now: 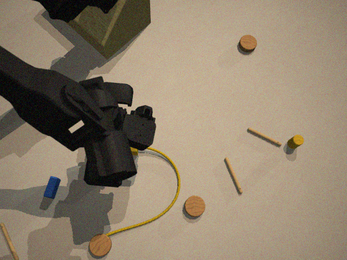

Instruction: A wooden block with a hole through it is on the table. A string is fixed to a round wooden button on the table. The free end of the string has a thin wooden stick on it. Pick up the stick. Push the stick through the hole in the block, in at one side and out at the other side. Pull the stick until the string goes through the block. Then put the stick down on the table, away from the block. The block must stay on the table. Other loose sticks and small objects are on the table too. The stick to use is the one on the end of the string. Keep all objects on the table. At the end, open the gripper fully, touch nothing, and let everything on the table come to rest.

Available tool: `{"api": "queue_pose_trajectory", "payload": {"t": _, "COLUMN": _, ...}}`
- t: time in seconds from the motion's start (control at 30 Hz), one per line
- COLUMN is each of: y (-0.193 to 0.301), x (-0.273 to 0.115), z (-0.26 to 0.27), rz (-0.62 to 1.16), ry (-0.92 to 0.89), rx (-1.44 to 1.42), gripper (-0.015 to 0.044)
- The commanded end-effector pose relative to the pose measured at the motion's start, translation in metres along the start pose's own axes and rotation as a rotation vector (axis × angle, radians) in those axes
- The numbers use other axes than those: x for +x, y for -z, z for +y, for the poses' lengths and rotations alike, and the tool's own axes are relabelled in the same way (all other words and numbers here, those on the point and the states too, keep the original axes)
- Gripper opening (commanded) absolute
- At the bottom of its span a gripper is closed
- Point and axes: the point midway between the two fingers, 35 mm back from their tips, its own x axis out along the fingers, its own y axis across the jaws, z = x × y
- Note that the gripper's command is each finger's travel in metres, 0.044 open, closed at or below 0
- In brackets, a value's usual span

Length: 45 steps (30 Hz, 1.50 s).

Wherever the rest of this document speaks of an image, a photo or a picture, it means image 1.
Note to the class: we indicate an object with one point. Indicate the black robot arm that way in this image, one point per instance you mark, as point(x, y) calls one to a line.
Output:
point(52, 103)

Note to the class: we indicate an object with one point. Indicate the short yellow cylinder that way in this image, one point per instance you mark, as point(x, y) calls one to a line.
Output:
point(295, 141)

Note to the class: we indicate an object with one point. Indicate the blue rectangular block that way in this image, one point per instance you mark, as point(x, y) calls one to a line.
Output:
point(52, 187)

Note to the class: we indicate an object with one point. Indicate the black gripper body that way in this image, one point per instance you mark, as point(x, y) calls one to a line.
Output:
point(123, 93)

